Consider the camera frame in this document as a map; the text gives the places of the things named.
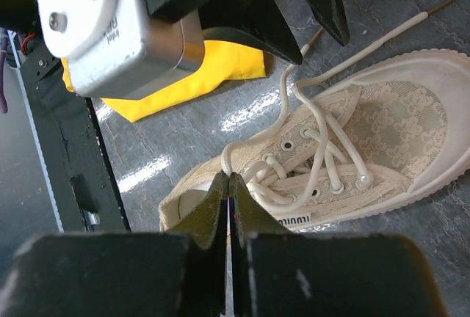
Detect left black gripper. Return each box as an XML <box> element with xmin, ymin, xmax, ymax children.
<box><xmin>145</xmin><ymin>0</ymin><xmax>303</xmax><ymax>65</ymax></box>

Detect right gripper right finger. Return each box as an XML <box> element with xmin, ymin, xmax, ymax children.
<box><xmin>228</xmin><ymin>172</ymin><xmax>293</xmax><ymax>316</ymax></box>

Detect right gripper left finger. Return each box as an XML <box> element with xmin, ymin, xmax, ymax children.
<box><xmin>170</xmin><ymin>172</ymin><xmax>228</xmax><ymax>316</ymax></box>

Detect beige lace sneaker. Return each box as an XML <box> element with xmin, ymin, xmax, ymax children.
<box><xmin>157</xmin><ymin>48</ymin><xmax>470</xmax><ymax>233</ymax></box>

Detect white shoelace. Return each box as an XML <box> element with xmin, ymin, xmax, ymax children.
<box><xmin>221</xmin><ymin>0</ymin><xmax>456</xmax><ymax>211</ymax></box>

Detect yellow shorts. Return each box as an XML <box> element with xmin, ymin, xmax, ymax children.
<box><xmin>60</xmin><ymin>36</ymin><xmax>267</xmax><ymax>123</ymax></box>

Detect grey table mat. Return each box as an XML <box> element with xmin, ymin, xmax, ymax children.
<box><xmin>87</xmin><ymin>0</ymin><xmax>470</xmax><ymax>317</ymax></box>

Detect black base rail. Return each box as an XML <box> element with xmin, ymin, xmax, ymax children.
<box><xmin>20</xmin><ymin>37</ymin><xmax>130</xmax><ymax>231</ymax></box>

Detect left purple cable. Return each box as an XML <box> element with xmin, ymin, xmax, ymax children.
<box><xmin>0</xmin><ymin>26</ymin><xmax>10</xmax><ymax>114</ymax></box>

